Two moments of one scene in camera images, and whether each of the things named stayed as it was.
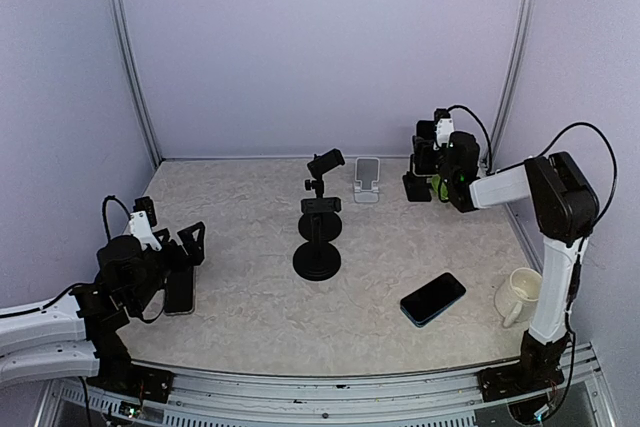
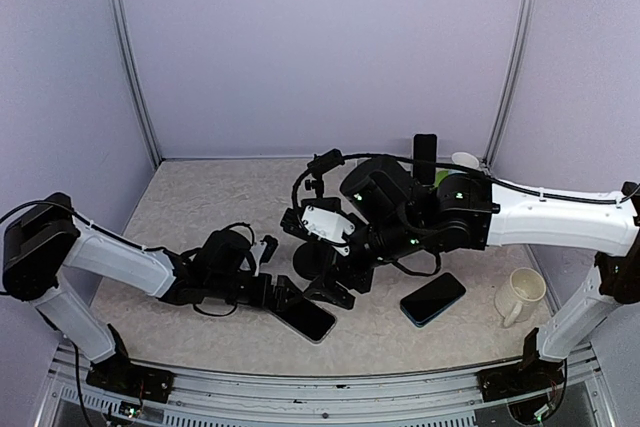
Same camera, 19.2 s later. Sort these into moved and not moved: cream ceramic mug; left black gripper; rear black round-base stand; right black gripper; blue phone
Moved: right black gripper; left black gripper
Not moved: blue phone; cream ceramic mug; rear black round-base stand
